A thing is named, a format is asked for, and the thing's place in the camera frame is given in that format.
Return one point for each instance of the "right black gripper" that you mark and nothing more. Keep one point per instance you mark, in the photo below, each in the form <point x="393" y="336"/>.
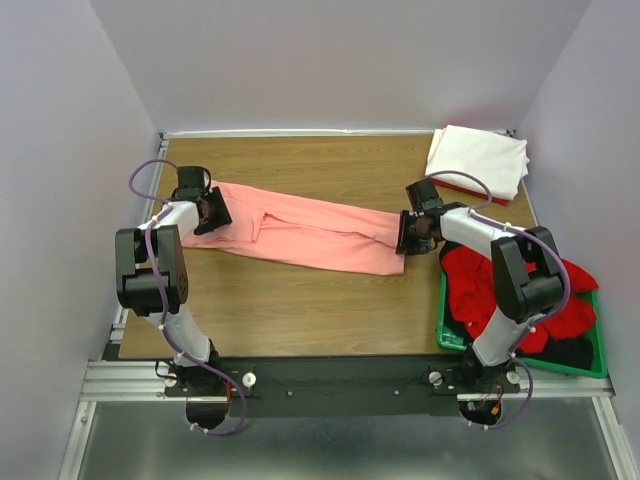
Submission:
<point x="404" y="241"/>

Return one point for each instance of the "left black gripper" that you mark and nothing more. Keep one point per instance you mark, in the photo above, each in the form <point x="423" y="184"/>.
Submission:
<point x="221" y="216"/>

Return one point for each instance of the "pink t shirt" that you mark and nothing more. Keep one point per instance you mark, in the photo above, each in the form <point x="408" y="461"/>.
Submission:
<point x="305" y="232"/>

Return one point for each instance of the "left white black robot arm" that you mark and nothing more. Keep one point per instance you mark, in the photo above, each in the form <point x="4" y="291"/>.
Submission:
<point x="151" y="273"/>

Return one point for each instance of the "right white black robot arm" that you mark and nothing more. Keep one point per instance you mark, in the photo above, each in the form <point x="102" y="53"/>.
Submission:
<point x="531" y="282"/>

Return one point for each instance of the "crumpled red t shirt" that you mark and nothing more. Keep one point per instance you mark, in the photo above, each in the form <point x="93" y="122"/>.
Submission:
<point x="470" y="290"/>

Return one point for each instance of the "folded red t shirt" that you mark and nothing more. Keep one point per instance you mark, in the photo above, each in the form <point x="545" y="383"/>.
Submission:
<point x="492" y="197"/>

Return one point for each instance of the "folded white t shirt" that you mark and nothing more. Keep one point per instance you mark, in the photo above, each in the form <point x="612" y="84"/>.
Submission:
<point x="475" y="160"/>

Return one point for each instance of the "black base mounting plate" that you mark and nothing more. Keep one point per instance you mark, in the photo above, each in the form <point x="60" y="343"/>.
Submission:
<point x="333" y="386"/>

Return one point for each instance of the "black t shirt in bin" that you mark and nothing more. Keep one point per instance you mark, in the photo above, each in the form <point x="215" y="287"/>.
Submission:
<point x="570" y="352"/>

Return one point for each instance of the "green plastic bin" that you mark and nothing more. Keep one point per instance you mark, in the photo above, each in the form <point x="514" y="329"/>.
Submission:
<point x="581" y="356"/>

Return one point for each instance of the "aluminium table frame rail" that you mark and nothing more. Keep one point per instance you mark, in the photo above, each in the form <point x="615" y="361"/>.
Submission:
<point x="86" y="410"/>

